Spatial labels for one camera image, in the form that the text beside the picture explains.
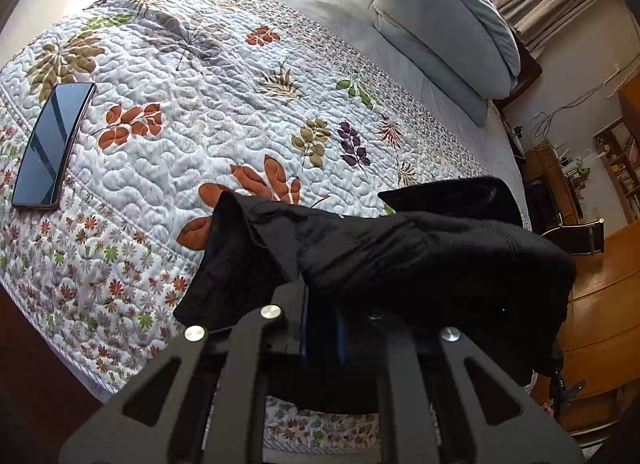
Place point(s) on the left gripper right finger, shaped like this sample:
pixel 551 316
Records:
pixel 438 395

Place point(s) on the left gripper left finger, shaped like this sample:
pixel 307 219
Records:
pixel 202 400

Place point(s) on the black pants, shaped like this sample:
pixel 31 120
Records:
pixel 455 254

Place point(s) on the wooden desk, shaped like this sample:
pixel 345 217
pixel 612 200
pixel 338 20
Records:
pixel 550 198

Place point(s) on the black smartphone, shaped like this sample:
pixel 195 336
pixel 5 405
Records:
pixel 38 184

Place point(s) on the floral quilted bedspread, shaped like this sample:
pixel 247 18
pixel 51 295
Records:
pixel 192 97

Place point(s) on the lower blue-grey pillow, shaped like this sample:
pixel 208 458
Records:
pixel 470 82

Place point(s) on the blue-grey pillow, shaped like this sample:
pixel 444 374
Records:
pixel 467 23
pixel 470 82

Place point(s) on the wooden bookshelf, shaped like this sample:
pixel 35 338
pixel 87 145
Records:
pixel 618 148

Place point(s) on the dark wooden headboard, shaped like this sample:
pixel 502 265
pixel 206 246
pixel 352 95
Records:
pixel 530 72

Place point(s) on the upper blue-grey pillow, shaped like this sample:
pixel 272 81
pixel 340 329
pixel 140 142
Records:
pixel 467 23

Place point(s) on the metal frame chair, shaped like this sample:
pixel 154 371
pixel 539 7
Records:
pixel 585 239

